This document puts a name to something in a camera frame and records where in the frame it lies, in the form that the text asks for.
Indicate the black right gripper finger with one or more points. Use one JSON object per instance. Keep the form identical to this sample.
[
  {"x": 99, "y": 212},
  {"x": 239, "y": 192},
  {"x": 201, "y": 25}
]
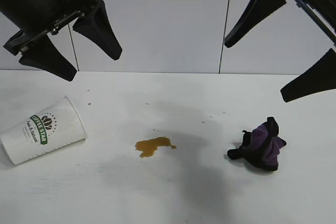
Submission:
[{"x": 315, "y": 79}]

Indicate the brown coffee spill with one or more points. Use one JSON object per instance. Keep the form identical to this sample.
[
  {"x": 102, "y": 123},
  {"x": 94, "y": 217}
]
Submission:
[{"x": 151, "y": 146}]

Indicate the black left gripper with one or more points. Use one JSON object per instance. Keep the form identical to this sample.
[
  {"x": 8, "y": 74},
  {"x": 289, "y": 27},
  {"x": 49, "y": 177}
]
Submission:
[{"x": 34, "y": 3}]

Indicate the purple and black cloth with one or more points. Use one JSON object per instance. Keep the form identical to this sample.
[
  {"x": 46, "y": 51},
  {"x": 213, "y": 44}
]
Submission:
[{"x": 260, "y": 145}]

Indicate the white paper coffee cup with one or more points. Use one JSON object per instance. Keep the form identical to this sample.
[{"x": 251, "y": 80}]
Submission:
[{"x": 57, "y": 132}]

